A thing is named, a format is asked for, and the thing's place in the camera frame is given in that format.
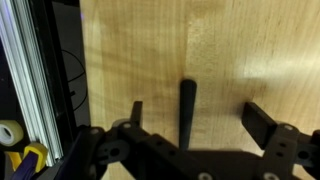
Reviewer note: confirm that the aluminium rail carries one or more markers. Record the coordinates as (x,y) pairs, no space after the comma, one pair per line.
(30,83)

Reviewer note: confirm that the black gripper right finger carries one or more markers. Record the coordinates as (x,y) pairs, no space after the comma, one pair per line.
(260,126)

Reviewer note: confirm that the yellow purple clamp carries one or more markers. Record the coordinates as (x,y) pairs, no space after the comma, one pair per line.
(36,153)

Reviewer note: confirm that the clear tape roll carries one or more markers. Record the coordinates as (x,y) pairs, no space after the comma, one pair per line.
(18,130)

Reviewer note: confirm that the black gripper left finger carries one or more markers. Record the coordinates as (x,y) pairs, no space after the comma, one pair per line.
(136,113)

